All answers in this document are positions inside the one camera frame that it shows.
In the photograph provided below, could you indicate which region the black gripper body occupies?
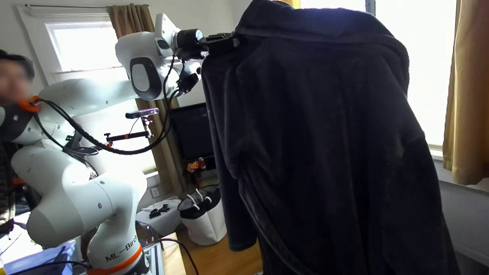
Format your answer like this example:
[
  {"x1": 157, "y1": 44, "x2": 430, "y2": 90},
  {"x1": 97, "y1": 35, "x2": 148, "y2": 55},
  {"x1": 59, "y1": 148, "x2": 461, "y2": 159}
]
[{"x1": 201, "y1": 30, "x2": 239, "y2": 56}]

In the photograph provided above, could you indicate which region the dark robe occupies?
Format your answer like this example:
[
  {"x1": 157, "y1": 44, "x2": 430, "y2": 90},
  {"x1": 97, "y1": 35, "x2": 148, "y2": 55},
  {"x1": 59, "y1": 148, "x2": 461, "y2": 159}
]
[{"x1": 199, "y1": 0, "x2": 462, "y2": 275}]

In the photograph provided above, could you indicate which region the black tv screen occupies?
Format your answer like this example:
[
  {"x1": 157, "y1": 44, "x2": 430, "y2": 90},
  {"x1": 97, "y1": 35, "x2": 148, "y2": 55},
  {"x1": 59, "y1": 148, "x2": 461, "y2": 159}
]
[{"x1": 169, "y1": 102, "x2": 215, "y2": 169}]

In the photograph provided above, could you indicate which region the tan curtain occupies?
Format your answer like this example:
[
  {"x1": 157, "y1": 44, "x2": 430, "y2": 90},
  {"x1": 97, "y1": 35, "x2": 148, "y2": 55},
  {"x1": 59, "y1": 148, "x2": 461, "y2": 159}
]
[
  {"x1": 441, "y1": 0, "x2": 489, "y2": 186},
  {"x1": 105, "y1": 3, "x2": 187, "y2": 199}
]

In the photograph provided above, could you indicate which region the small orange object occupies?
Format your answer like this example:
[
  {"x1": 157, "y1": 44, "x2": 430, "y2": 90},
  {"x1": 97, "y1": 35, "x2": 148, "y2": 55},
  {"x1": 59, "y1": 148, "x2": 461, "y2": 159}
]
[{"x1": 184, "y1": 157, "x2": 207, "y2": 174}]

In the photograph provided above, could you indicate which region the small bright window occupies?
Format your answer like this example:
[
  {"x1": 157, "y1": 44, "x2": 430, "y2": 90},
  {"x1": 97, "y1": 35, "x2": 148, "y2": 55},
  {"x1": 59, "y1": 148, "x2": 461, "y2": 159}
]
[{"x1": 13, "y1": 3, "x2": 128, "y2": 89}]

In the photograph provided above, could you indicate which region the small black object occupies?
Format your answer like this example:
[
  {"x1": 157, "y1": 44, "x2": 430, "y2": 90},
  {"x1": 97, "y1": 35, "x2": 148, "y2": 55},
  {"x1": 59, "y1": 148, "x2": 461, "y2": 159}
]
[{"x1": 148, "y1": 203, "x2": 172, "y2": 220}]

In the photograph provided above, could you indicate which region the white fabric bag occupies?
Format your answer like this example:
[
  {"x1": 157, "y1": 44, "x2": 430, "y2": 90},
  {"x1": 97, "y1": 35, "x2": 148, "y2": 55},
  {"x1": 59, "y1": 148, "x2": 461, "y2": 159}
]
[{"x1": 177, "y1": 188, "x2": 229, "y2": 247}]

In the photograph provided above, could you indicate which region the white box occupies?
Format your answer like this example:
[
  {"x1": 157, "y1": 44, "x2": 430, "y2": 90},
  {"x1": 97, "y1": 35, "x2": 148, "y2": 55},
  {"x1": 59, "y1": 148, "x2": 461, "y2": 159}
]
[{"x1": 135, "y1": 197, "x2": 181, "y2": 235}]

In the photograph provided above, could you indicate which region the person with blurred face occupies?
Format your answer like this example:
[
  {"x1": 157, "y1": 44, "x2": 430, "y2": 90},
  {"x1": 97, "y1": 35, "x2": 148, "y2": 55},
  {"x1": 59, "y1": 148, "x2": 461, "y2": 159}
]
[{"x1": 0, "y1": 47, "x2": 38, "y2": 111}]

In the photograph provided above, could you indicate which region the bright window with blind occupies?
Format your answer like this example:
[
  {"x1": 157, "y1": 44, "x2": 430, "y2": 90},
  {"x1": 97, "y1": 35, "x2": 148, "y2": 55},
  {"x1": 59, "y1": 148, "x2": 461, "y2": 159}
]
[{"x1": 299, "y1": 0, "x2": 459, "y2": 150}]

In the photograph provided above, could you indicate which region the blue cloth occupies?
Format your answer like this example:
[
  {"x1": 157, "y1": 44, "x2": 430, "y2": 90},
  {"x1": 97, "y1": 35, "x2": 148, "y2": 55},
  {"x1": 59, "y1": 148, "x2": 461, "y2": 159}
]
[{"x1": 4, "y1": 243, "x2": 77, "y2": 275}]

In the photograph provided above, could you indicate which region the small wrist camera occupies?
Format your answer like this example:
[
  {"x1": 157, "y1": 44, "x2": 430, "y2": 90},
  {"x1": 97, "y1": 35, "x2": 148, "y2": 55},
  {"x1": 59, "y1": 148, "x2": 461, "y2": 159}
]
[{"x1": 175, "y1": 27, "x2": 204, "y2": 52}]

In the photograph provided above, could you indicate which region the small stereo camera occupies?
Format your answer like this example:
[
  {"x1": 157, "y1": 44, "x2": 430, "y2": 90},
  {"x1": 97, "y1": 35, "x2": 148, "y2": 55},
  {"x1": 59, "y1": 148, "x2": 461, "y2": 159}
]
[{"x1": 123, "y1": 105, "x2": 160, "y2": 121}]

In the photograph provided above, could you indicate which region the black red camera mount rod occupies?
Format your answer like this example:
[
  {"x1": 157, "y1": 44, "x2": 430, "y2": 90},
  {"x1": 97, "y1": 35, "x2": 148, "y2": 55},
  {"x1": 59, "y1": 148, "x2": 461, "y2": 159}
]
[{"x1": 103, "y1": 128, "x2": 154, "y2": 145}]

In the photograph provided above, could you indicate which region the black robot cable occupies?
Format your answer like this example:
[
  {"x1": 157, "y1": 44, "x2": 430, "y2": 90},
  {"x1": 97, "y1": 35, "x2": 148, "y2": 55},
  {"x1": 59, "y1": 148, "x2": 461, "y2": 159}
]
[{"x1": 34, "y1": 50, "x2": 177, "y2": 157}]

